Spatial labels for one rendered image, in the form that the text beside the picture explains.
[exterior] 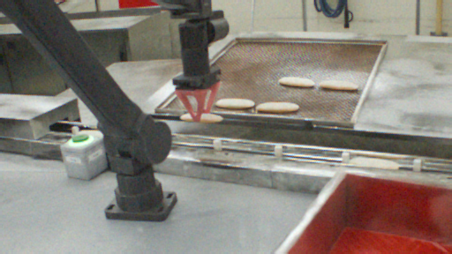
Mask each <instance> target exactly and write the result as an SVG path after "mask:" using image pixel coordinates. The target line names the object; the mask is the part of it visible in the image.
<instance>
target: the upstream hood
mask: <svg viewBox="0 0 452 254"><path fill-rule="evenodd" d="M58 121H67V122H76V123H82V122H81V118H80V113H79V99H78V97H73V98H66V97H55V96H32V95H20V94H14V95H9V94H0V136H1V137H8V138H20V139H26V140H28V139H33V140H36V139H37V138H40V137H42V136H43V135H45V134H47V133H50V128H49V127H50V125H52V124H54V123H57V122H58Z"/></svg>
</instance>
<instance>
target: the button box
mask: <svg viewBox="0 0 452 254"><path fill-rule="evenodd" d="M60 148H61V152H62V155H63V158H64V168H65V171H66V174H67V176H68V177H73V178H78V179H84V180H91V179H92V178H94V177H95V176H97V175H98V174H100V173H106V172H102V171H104V170H105V169H107V168H111V166H110V162H109V155H106V151H105V147H104V144H103V138H100V137H94V140H93V141H92V142H91V143H88V144H86V145H83V146H70V145H69V141H68V142H66V143H64V144H63V145H61V146H60Z"/></svg>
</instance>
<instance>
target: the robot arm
mask: <svg viewBox="0 0 452 254"><path fill-rule="evenodd" d="M150 1H152V2H155V3H157V4H158V6H159V5H160V6H162V7H164V10H166V11H169V12H170V18H171V19H188V20H186V21H185V22H184V23H181V24H179V25H178V32H179V38H180V45H181V46H180V51H181V58H182V65H183V73H182V74H180V75H178V76H176V77H174V78H173V79H172V81H171V83H172V85H173V86H175V87H174V89H175V95H176V96H177V97H178V99H179V100H180V101H181V102H182V103H183V104H184V106H185V107H186V109H187V111H188V112H189V114H190V116H191V117H192V120H193V121H194V122H196V123H199V122H200V117H201V114H210V111H211V108H212V106H213V103H214V99H215V96H216V94H217V92H218V89H219V87H220V84H221V82H220V78H216V77H215V76H216V75H222V68H219V67H215V68H210V66H209V60H210V57H209V48H208V45H209V43H212V42H215V41H219V40H222V39H224V38H225V37H226V36H227V35H228V33H229V32H230V24H229V21H227V19H226V18H225V17H224V11H223V10H220V9H219V10H213V8H212V0H150ZM60 8H61V7H59V6H58V4H57V3H56V0H0V12H1V13H2V14H3V15H5V16H6V17H7V18H8V19H9V20H10V21H11V22H12V23H13V24H14V25H15V27H17V28H18V29H19V31H20V32H21V33H22V34H23V35H24V36H26V37H27V39H28V40H29V41H30V42H31V43H32V44H33V45H34V47H35V48H36V50H37V51H38V52H39V53H41V55H42V56H43V57H44V58H45V59H46V61H47V62H48V64H50V66H51V67H52V68H53V69H54V70H55V71H56V73H57V74H58V75H59V76H61V79H62V80H63V81H64V82H65V83H66V84H67V86H68V87H70V88H71V90H72V91H73V92H74V93H75V94H76V95H77V96H78V97H79V98H80V100H81V101H82V102H83V103H84V104H85V105H86V106H87V108H88V109H89V111H90V112H91V113H92V114H93V115H94V116H95V118H96V120H97V124H96V126H95V127H96V129H97V130H98V131H99V132H100V133H101V134H102V135H103V144H104V147H105V149H106V152H107V153H108V154H109V162H110V166H111V170H112V172H116V173H117V174H116V178H117V187H116V188H115V189H114V192H115V197H114V198H113V200H112V201H111V202H110V203H109V205H108V206H107V207H106V208H105V209H104V210H103V211H104V215H105V217H106V220H135V221H156V222H160V221H164V220H166V219H167V217H168V215H169V214H170V212H171V210H172V209H173V207H174V205H175V204H176V202H177V193H176V192H174V191H166V190H162V182H160V181H159V180H158V179H157V178H155V176H154V167H153V164H160V163H162V162H164V161H165V160H166V159H167V158H168V157H169V155H170V151H171V148H172V143H173V136H172V131H171V128H170V127H169V125H168V124H167V123H165V122H164V121H160V120H158V119H153V118H152V117H151V116H150V115H149V114H144V113H143V111H142V110H141V109H140V108H139V106H138V105H137V103H135V102H134V101H132V100H131V99H130V98H129V97H128V96H127V95H126V94H125V93H124V91H123V90H122V88H121V87H120V85H119V84H118V83H117V82H116V81H115V80H114V79H113V78H112V75H110V74H109V72H108V71H107V70H106V68H105V67H104V65H103V64H102V62H101V61H100V60H99V58H98V57H97V55H96V54H95V53H94V52H93V51H92V50H91V48H90V47H89V45H88V44H87V43H86V42H85V40H84V39H83V37H82V36H81V35H80V34H79V32H78V31H77V30H76V28H75V27H74V25H73V23H71V22H70V20H69V19H68V18H67V16H66V15H64V12H63V11H62V10H61V9H60ZM208 89H210V90H211V93H210V96H209V99H208V104H207V108H205V101H206V97H207V90H208ZM186 96H192V97H194V98H195V100H196V102H197V112H196V115H195V113H194V111H193V109H192V106H191V104H190V103H189V101H188V100H187V98H186Z"/></svg>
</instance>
